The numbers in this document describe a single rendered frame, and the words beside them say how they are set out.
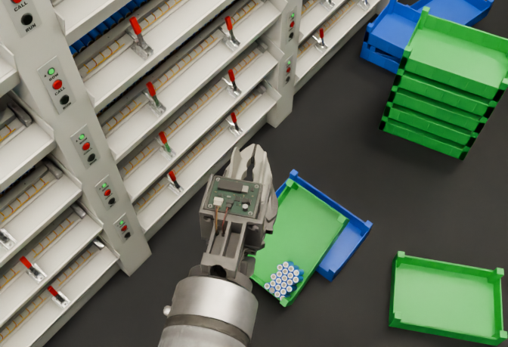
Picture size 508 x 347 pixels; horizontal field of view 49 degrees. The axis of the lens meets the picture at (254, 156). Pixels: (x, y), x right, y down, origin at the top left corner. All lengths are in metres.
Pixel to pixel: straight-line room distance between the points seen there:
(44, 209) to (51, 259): 0.20
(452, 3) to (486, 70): 0.72
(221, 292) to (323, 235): 1.09
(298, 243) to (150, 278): 0.45
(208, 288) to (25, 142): 0.62
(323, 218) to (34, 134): 0.88
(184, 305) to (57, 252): 0.87
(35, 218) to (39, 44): 0.43
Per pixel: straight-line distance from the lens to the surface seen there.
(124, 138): 1.30
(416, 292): 1.75
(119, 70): 1.16
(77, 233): 1.43
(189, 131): 1.52
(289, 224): 1.67
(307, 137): 1.94
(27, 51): 0.95
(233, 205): 0.62
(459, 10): 2.47
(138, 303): 1.71
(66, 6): 1.02
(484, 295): 1.81
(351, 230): 1.78
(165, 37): 1.21
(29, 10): 0.92
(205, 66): 1.40
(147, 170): 1.47
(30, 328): 1.60
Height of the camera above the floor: 1.60
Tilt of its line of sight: 58 degrees down
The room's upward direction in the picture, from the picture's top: straight up
